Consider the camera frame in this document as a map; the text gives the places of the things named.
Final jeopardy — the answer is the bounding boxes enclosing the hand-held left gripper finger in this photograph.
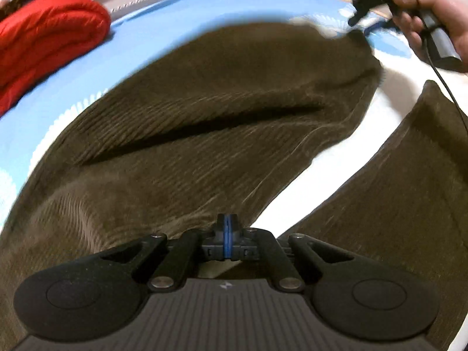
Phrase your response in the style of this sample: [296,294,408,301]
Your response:
[227,214,352,292]
[100,214,228,290]

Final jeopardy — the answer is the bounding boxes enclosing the brown corduroy pants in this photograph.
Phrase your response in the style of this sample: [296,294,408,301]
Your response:
[0,22,468,348]

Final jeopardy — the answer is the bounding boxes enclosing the person's right hand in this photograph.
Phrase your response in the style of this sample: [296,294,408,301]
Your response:
[390,0,468,63]

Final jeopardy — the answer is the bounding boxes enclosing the blue white printed blanket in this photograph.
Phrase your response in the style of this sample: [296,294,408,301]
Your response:
[0,0,421,235]

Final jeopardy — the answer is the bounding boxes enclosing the red folded blanket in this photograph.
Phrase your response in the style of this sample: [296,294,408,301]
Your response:
[0,0,112,117]

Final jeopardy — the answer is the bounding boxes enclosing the black cable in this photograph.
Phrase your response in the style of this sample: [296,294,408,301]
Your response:
[409,0,468,132]

